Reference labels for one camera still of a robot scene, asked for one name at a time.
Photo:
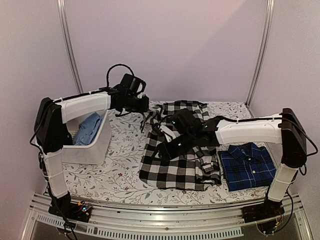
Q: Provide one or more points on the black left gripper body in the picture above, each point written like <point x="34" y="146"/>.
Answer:
<point x="132" y="105"/>

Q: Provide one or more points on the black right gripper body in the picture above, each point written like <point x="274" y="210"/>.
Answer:
<point x="187" y="143"/>

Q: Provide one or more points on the black white checkered shirt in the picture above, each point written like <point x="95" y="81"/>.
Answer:
<point x="195" y="170"/>

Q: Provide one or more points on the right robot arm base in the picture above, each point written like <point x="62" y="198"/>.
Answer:
<point x="267" y="215"/>

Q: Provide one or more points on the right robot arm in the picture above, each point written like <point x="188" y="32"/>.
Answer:
<point x="281" y="129"/>

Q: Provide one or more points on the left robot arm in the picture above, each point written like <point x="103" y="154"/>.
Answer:
<point x="105" y="98"/>

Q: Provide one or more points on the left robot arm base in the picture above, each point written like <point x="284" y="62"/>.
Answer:
<point x="63" y="207"/>

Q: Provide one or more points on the light blue shirt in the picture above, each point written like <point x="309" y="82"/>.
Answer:
<point x="87" y="130"/>

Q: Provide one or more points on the floral patterned table cloth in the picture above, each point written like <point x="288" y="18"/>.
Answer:
<point x="116" y="179"/>

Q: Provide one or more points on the white plastic bin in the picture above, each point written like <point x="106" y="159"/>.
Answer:
<point x="55" y="138"/>

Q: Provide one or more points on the folded blue plaid shirt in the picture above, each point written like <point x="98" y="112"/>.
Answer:
<point x="247" y="166"/>

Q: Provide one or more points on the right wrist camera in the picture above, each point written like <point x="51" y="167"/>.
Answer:
<point x="164" y="131"/>

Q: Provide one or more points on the left aluminium corner post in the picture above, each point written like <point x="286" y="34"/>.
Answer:
<point x="61" y="7"/>

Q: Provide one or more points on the aluminium corner post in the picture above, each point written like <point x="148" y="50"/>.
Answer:
<point x="262" y="51"/>
<point x="61" y="7"/>

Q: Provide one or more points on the right aluminium corner post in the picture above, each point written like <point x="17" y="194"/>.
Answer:
<point x="262" y="51"/>

